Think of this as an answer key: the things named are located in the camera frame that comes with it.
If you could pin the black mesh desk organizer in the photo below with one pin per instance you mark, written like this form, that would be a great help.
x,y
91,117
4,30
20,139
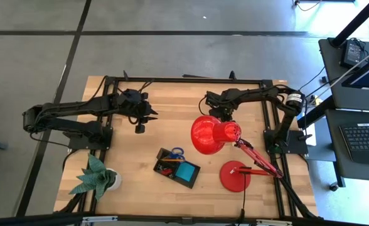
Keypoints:
x,y
163,153

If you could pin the black desk caster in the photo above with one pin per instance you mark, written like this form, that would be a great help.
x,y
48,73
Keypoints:
x,y
334,187

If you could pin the black frame clamp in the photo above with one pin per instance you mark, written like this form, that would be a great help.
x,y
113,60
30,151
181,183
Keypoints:
x,y
125,75
233,75

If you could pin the dark grey office desk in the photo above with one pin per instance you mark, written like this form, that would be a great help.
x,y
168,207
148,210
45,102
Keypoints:
x,y
332,78
338,163

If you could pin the red desk lamp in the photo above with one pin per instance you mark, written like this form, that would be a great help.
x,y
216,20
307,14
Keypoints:
x,y
212,135

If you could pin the black slanted rig pole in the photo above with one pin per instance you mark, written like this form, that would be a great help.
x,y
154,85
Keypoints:
x,y
357,23

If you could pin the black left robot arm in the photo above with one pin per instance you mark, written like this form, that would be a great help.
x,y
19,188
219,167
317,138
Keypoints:
x,y
71,108

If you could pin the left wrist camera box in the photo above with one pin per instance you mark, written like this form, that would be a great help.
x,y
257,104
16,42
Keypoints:
x,y
140,129

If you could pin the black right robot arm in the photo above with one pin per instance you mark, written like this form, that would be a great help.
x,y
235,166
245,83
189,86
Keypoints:
x,y
253,94

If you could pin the artificial plant in white pot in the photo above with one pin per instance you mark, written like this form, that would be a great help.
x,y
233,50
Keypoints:
x,y
95,177

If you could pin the black table frame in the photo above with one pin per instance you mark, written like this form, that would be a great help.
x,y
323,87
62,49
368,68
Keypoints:
x,y
187,80

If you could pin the orange pencil with eraser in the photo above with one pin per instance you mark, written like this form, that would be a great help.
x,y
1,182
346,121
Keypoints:
x,y
172,160

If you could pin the white paper sheet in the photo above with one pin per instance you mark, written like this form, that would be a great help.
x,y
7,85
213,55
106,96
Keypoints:
x,y
311,135

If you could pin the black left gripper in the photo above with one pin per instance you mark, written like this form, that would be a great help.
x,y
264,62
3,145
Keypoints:
x,y
134,105

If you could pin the blue sticky note pad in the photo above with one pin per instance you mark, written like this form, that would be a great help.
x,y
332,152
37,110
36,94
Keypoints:
x,y
185,172

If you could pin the red eraser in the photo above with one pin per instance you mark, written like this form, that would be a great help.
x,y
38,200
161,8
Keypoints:
x,y
167,172

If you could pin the black keyboard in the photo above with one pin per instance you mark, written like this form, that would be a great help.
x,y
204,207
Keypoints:
x,y
363,138

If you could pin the black front crossbar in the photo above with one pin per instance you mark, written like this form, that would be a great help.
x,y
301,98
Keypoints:
x,y
30,219

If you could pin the black power supply box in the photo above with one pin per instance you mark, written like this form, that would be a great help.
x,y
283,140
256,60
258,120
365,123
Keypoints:
x,y
352,53

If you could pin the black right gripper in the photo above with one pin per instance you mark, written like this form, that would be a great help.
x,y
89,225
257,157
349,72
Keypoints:
x,y
223,112

